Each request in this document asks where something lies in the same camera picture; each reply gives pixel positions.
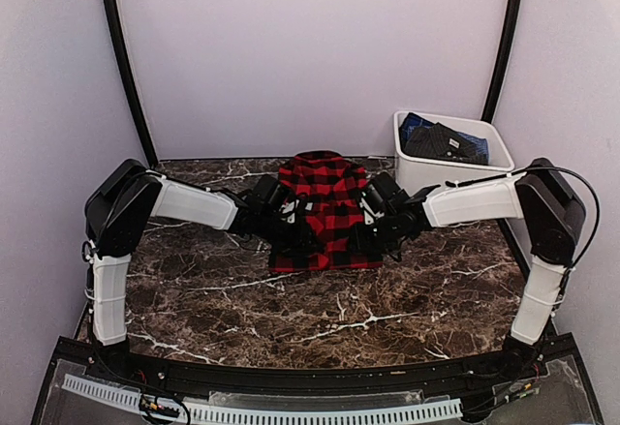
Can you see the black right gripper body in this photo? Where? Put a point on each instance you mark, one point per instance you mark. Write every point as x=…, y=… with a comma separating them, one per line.
x=382, y=239

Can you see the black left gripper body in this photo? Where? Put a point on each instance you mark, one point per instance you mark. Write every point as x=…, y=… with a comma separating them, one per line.
x=285, y=240

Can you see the red black plaid shirt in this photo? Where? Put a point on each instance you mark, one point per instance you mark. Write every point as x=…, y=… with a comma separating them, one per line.
x=332, y=185

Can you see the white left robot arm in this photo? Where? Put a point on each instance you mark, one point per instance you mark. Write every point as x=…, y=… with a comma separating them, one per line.
x=118, y=212

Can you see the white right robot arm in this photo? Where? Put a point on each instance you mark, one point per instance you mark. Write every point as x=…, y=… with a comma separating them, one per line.
x=539, y=195

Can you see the white plastic bin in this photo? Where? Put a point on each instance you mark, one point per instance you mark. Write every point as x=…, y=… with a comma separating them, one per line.
x=413, y=173

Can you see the grey striped shirt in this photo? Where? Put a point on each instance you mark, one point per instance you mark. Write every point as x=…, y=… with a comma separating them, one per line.
x=439, y=143

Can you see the dark blue plaid shirt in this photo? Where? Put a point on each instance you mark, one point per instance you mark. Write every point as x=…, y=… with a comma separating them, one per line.
x=413, y=121

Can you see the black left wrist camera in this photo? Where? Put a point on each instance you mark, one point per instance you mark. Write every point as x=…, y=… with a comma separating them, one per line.
x=272, y=198

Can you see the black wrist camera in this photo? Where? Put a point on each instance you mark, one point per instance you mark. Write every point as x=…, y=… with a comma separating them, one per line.
x=381, y=197
x=272, y=198

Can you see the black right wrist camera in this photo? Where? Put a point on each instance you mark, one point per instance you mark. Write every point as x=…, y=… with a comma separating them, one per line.
x=381, y=197

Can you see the black front rail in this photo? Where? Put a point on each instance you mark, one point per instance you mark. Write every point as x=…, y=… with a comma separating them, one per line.
x=464, y=374

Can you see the white slotted cable duct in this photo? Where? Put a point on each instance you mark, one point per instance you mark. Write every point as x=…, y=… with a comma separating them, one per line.
x=237, y=408

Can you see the black right frame post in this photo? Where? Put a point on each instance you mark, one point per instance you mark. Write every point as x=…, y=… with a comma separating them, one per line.
x=501, y=61

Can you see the black frame post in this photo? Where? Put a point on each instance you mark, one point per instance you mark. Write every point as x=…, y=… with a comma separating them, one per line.
x=126, y=74
x=501, y=61

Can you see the black left frame post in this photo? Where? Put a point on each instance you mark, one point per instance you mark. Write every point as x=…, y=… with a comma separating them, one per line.
x=126, y=74

